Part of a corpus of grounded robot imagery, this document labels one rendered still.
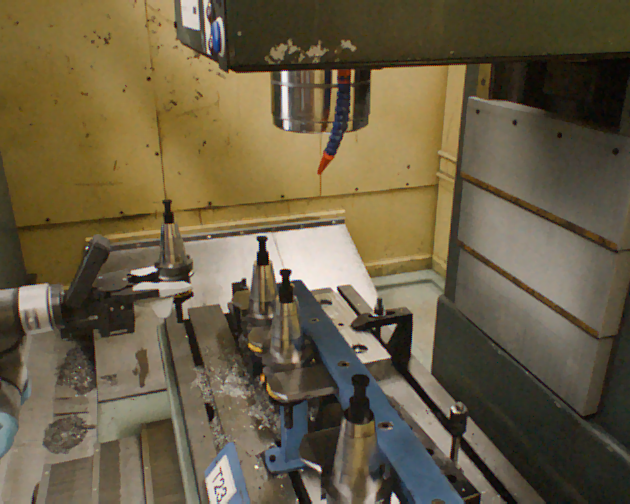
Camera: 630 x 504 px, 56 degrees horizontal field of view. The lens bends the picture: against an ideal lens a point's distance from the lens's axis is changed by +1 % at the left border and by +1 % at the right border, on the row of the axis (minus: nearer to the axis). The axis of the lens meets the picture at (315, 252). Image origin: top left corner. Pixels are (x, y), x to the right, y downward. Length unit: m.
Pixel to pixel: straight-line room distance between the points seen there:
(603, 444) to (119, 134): 1.52
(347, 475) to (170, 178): 1.58
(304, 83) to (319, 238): 1.27
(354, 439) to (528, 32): 0.48
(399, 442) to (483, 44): 0.43
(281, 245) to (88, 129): 0.72
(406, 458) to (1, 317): 0.65
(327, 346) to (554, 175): 0.61
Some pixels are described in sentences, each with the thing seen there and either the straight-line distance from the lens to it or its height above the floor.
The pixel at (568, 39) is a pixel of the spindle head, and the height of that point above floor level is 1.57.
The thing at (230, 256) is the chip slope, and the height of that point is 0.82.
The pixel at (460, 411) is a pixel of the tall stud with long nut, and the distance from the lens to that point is 0.98.
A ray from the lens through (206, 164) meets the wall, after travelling 2.00.
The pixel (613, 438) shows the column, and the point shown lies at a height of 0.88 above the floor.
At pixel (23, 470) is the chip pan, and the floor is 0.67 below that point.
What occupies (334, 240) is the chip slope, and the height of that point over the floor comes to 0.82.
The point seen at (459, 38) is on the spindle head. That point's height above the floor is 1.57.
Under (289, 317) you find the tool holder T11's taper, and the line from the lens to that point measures 0.68.
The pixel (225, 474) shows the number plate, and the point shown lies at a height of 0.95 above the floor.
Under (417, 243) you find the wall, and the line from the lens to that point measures 2.37.
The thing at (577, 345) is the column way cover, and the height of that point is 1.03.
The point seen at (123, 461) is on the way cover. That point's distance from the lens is 1.38.
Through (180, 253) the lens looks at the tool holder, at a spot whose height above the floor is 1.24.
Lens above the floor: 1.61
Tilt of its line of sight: 23 degrees down
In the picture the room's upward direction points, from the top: straight up
